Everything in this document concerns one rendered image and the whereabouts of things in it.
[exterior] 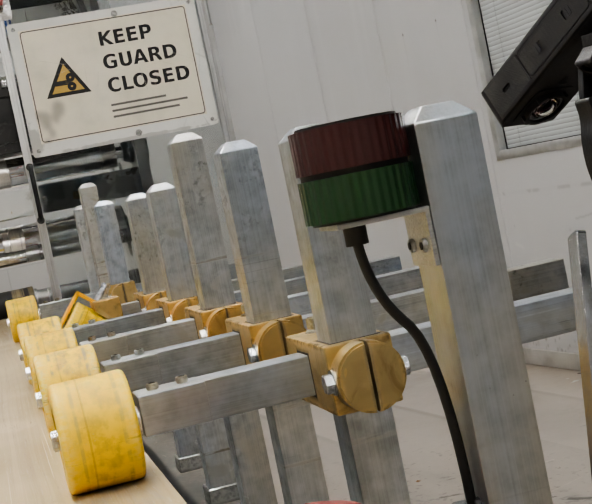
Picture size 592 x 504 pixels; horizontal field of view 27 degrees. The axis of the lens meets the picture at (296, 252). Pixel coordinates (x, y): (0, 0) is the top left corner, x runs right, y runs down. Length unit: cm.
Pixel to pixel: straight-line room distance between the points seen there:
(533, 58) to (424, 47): 591
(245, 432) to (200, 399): 49
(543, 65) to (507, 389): 17
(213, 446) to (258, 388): 73
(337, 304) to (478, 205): 26
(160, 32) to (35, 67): 32
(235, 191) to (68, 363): 21
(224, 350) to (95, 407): 30
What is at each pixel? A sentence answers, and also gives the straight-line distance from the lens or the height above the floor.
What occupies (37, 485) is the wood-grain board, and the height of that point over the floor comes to 90.
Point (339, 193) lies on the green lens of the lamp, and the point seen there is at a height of 108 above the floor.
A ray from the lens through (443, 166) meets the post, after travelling 64.
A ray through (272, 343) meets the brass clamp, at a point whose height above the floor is 95.
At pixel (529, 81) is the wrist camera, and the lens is 69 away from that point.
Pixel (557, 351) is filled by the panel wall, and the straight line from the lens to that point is 600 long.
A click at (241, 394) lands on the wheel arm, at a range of 91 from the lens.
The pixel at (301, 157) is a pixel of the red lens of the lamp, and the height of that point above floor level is 110.
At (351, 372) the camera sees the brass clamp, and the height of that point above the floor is 95.
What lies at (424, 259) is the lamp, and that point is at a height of 103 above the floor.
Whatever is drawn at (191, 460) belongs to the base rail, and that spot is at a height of 72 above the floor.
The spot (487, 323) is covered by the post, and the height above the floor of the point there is 100.
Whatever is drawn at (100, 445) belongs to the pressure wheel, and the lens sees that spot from 88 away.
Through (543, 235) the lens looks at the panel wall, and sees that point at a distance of 587.
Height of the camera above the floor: 109
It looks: 3 degrees down
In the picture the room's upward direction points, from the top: 12 degrees counter-clockwise
